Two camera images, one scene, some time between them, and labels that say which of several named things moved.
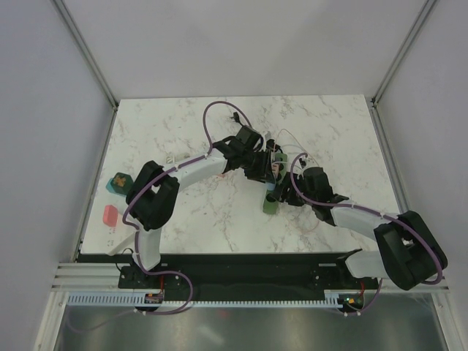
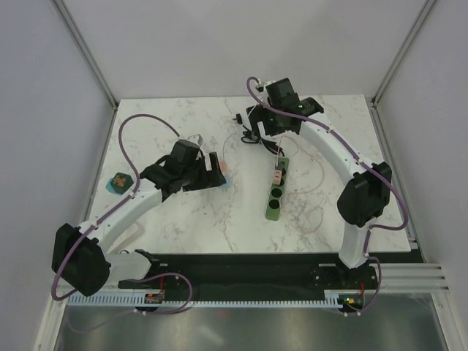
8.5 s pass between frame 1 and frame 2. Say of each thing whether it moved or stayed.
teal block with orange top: stayed
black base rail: stayed
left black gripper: moved
